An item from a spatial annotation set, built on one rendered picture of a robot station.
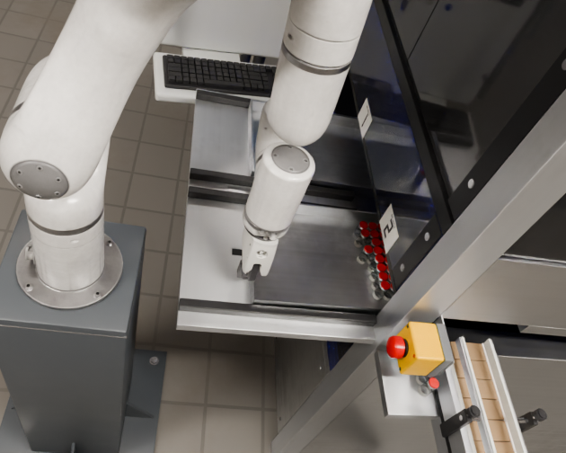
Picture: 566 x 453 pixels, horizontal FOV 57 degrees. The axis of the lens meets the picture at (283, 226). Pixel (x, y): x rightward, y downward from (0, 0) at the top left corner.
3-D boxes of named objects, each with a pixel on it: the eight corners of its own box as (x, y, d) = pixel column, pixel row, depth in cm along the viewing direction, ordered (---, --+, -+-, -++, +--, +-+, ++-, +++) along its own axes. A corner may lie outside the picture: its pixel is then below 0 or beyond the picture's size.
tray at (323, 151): (366, 129, 148) (370, 120, 145) (380, 199, 132) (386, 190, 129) (248, 109, 140) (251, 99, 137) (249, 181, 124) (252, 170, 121)
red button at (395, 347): (401, 342, 96) (411, 333, 93) (405, 363, 94) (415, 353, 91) (382, 341, 95) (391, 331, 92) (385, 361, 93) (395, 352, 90)
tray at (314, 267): (384, 223, 127) (390, 214, 125) (406, 319, 111) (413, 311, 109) (247, 207, 119) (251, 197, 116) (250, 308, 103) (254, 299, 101)
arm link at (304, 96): (279, -9, 71) (248, 153, 94) (284, 62, 61) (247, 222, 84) (343, 3, 72) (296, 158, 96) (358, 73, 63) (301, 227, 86)
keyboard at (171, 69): (288, 72, 168) (291, 66, 166) (297, 101, 160) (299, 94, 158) (162, 57, 156) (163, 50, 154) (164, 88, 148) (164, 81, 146)
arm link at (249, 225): (294, 236, 88) (289, 246, 90) (291, 196, 93) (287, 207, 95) (245, 230, 86) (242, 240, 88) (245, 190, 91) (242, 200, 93)
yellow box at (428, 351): (426, 341, 100) (445, 323, 94) (435, 377, 95) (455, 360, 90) (390, 338, 98) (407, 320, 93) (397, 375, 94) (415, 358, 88)
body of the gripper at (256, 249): (288, 245, 89) (271, 279, 97) (285, 199, 95) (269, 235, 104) (245, 240, 87) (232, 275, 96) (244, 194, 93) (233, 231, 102)
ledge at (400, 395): (435, 357, 110) (439, 353, 108) (450, 420, 102) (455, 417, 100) (373, 353, 107) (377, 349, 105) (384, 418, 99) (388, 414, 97)
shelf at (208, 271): (360, 123, 152) (363, 118, 151) (407, 346, 110) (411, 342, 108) (195, 93, 141) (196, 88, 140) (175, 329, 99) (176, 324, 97)
